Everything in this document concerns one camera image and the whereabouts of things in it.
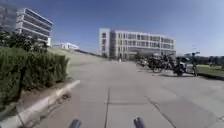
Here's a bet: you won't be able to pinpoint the large white building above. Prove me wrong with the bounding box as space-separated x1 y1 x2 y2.
98 27 177 61

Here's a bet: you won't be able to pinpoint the grey concrete paved plaza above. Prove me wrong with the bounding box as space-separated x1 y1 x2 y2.
33 53 224 128

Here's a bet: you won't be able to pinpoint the small white building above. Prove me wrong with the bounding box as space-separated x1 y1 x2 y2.
53 42 80 51

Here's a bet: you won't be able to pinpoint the robot's own part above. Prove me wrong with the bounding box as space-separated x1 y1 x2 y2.
68 118 83 128
133 116 147 128

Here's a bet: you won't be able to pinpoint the pale concrete kerb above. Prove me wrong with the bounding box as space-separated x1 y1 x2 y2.
0 79 81 128

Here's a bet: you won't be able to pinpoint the green hedge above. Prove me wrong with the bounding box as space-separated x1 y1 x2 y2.
0 46 71 113

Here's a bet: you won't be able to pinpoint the striped multi-storey building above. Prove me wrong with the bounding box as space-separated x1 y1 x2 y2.
0 4 54 48

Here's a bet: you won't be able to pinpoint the trees behind hedge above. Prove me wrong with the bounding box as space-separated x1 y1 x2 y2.
0 31 49 53

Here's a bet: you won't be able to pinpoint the grass lawn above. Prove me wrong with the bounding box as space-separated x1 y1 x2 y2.
196 64 224 78

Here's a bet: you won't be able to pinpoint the row of trees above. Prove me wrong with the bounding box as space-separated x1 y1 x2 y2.
176 53 224 67

